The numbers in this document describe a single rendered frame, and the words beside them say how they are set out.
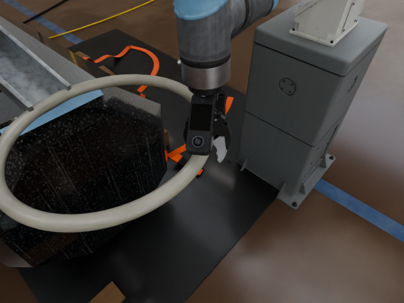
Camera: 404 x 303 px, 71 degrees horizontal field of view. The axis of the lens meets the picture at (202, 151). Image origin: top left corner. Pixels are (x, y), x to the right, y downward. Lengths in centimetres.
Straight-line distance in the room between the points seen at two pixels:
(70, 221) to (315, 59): 97
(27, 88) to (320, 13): 97
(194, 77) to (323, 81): 76
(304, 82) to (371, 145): 106
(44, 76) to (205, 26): 59
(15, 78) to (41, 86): 7
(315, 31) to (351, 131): 114
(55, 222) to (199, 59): 36
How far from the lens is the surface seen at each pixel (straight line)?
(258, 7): 55
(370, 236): 174
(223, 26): 48
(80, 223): 52
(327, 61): 116
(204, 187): 165
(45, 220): 55
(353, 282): 159
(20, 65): 99
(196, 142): 52
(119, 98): 107
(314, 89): 123
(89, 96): 101
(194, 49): 48
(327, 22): 119
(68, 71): 112
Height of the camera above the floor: 136
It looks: 48 degrees down
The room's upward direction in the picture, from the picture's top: straight up
